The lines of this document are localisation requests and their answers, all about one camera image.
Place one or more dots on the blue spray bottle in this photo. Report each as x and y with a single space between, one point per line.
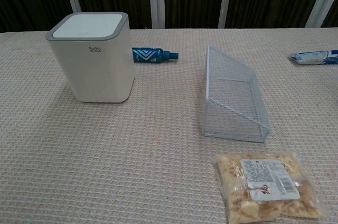
150 55

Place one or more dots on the white bdo trash bin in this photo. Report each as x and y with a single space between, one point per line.
100 76

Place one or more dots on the clear bag of snacks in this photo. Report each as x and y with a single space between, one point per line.
266 189

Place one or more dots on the white and blue packet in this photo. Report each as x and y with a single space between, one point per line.
314 57

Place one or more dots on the beige woven tablecloth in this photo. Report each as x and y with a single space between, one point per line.
132 155

